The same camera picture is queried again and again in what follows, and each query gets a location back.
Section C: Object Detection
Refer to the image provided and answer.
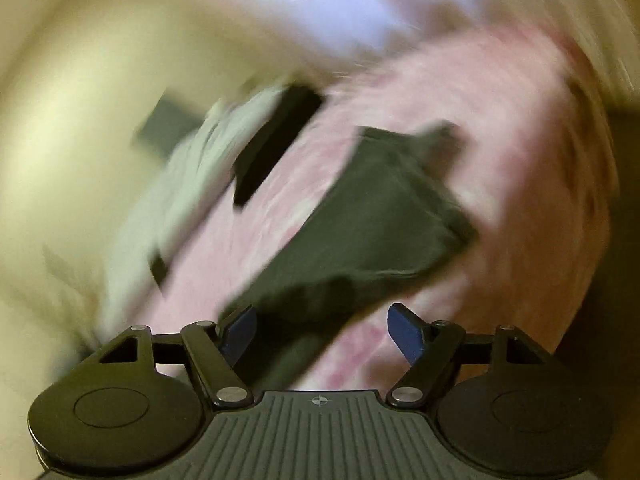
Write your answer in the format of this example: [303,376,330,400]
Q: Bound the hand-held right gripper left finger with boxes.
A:
[97,305,258,406]

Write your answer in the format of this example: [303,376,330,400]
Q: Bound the pink rose blanket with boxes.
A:
[145,25,616,391]

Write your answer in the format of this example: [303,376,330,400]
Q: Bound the dark grey pants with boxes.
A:
[215,122,478,391]

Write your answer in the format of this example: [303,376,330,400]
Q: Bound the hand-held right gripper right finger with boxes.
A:
[385,302,556,406]

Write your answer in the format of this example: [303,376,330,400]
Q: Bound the white ribbed duvet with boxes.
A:
[100,85,291,311]

